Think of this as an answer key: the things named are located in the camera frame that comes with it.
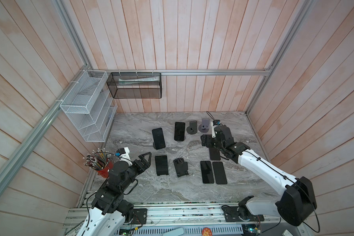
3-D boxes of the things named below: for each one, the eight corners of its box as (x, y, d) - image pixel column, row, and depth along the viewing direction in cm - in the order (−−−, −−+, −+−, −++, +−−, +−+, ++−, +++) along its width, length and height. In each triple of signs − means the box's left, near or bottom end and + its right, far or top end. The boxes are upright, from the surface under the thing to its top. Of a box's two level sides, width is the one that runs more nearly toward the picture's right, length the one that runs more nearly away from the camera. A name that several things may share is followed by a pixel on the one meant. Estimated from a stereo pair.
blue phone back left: (156, 151, 100) (154, 139, 90) (154, 141, 106) (151, 129, 95) (165, 149, 101) (164, 137, 91) (162, 139, 107) (161, 127, 96)
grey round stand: (186, 134, 109) (187, 126, 101) (186, 129, 112) (187, 120, 105) (195, 134, 109) (197, 126, 101) (195, 129, 112) (196, 120, 105)
